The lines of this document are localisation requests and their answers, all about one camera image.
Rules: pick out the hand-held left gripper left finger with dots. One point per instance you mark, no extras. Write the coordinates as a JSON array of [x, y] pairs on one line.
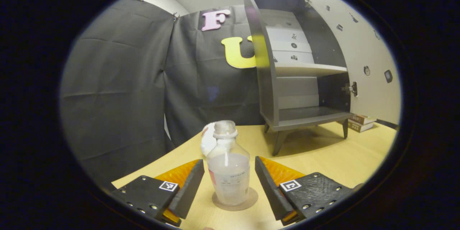
[[188, 190]]

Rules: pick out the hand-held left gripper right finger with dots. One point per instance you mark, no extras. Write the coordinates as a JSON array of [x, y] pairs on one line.
[[269, 190]]

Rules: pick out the round brown coaster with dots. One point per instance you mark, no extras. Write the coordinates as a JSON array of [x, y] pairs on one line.
[[252, 198]]

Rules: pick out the clear plastic bottle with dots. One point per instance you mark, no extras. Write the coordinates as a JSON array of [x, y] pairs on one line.
[[228, 172]]

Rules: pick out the grey cabinet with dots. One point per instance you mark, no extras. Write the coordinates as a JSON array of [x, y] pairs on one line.
[[269, 90]]

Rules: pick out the beige cabinet door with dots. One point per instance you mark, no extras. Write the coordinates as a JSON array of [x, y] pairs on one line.
[[373, 43]]

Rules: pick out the white rounded container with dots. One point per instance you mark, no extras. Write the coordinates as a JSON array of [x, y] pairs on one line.
[[207, 142]]

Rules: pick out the grey book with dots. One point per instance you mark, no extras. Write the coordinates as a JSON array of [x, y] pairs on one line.
[[361, 127]]

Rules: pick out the black backdrop cloth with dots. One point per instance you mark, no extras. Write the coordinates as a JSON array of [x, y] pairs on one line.
[[118, 90]]

